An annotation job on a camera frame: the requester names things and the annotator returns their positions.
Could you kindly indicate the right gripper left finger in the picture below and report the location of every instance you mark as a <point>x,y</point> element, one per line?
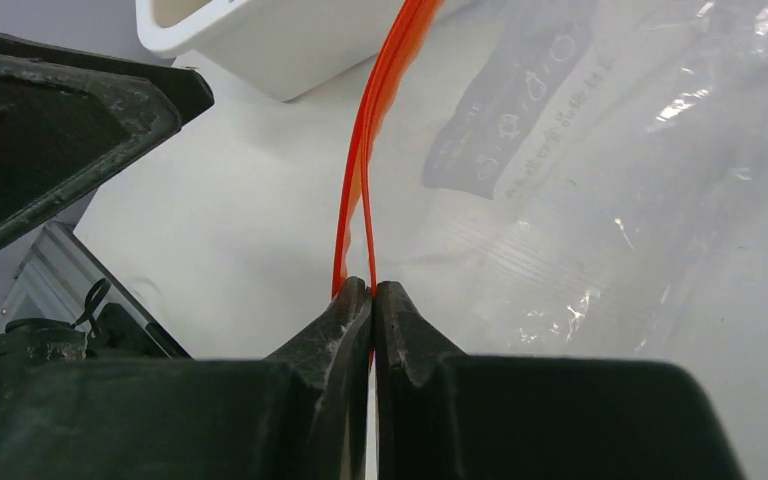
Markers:
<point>299,413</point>

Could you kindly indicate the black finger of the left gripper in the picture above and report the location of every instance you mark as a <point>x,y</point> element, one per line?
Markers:
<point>71,120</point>

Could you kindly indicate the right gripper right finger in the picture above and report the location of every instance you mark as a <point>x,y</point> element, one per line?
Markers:
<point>447,414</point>

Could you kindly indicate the white plastic bin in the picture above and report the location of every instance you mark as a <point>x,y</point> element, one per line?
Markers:
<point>280,48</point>

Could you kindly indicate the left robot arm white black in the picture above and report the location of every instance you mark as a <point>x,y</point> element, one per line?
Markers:
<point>107,323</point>

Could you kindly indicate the clear zip bag red zipper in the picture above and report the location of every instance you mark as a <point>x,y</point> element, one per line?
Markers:
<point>590,178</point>

